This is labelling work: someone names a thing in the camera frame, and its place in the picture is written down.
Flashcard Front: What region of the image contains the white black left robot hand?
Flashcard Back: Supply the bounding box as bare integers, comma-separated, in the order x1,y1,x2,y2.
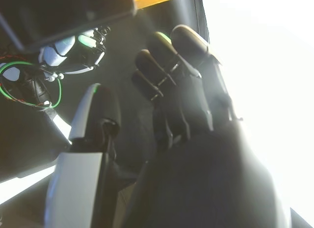
44,24,293,228

